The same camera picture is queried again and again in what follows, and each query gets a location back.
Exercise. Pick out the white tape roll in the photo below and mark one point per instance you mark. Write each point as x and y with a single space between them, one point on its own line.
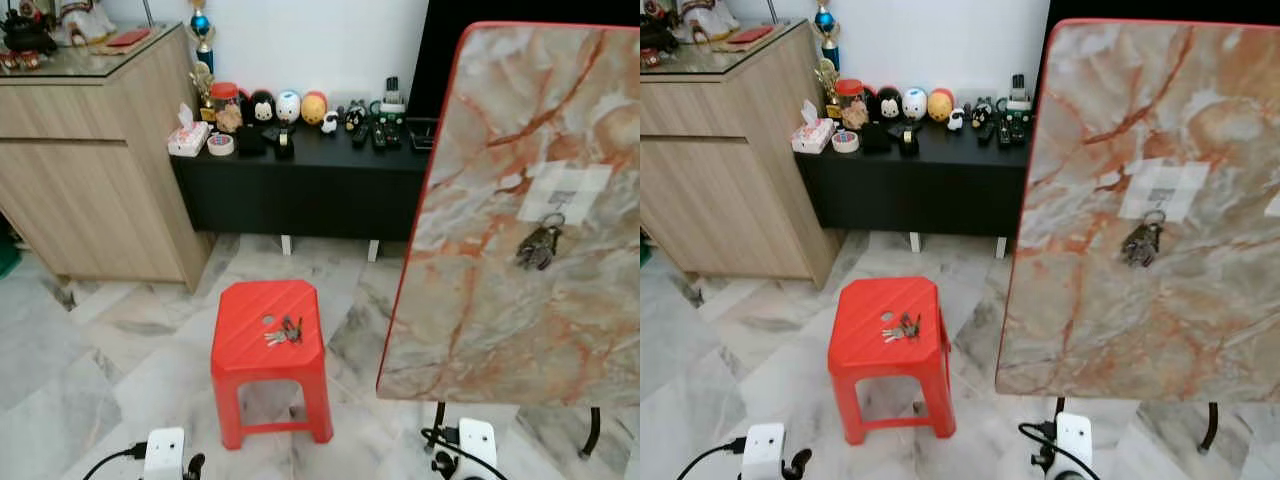
845 141
220 145

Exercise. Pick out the dark ornament figure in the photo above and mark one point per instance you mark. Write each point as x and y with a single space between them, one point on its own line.
25 35
655 32

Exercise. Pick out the flat red wallet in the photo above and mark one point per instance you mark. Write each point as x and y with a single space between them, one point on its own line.
130 38
751 34

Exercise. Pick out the small white black figure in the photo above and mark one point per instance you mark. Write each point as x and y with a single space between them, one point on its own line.
955 120
329 123

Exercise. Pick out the white ceramic figurine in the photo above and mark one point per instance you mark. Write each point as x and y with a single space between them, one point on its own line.
707 18
85 20

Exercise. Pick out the gold blue trophy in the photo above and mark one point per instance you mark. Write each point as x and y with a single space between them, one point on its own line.
201 25
826 20

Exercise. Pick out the marble pattern folding table top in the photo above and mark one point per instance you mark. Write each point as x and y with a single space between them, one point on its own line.
500 320
1120 320

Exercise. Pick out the white egg plush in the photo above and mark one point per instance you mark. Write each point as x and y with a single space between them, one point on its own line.
288 106
914 104

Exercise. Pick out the black tape dispenser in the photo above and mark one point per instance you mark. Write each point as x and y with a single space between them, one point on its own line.
909 140
285 143

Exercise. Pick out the pink white tissue box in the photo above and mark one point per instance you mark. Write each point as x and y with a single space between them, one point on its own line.
812 136
187 140

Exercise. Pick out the black remote control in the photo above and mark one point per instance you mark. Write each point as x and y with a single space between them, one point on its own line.
360 136

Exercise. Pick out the small brown bear figure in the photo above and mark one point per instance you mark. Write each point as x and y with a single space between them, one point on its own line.
230 118
855 114

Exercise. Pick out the orange yellow egg plush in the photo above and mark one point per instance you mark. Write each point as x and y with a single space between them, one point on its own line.
940 105
314 108

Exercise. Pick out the clear jar red lid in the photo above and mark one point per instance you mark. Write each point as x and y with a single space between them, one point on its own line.
850 88
225 92

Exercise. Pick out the dark key bunch red tag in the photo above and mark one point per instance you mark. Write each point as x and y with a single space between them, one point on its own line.
910 325
293 328

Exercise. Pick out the small black box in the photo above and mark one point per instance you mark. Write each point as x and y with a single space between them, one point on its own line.
250 140
876 137

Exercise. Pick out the red plastic stool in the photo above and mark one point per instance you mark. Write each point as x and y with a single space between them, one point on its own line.
870 350
250 350

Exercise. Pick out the white tape patch with hook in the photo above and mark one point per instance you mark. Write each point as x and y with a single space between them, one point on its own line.
580 185
1185 180

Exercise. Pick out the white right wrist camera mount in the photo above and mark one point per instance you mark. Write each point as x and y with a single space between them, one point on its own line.
478 445
1075 440

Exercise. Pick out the black low console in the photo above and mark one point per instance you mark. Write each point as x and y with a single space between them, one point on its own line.
910 190
300 195

